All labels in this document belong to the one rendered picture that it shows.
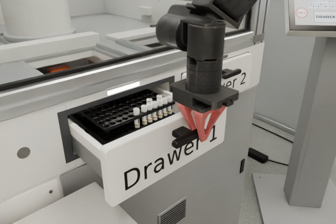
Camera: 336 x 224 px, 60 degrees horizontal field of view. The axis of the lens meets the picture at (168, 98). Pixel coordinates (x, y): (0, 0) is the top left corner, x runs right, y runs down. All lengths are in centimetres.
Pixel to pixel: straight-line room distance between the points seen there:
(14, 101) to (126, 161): 21
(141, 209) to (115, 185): 37
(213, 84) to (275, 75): 192
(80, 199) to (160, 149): 20
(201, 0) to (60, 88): 28
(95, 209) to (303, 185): 123
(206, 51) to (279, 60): 190
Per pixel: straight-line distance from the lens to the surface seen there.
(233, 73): 80
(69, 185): 65
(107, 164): 45
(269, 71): 238
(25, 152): 58
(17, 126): 55
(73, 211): 60
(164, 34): 50
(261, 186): 180
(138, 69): 63
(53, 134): 58
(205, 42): 43
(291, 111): 238
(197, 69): 45
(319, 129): 148
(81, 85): 57
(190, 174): 92
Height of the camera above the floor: 117
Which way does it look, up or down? 25 degrees down
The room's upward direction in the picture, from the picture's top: straight up
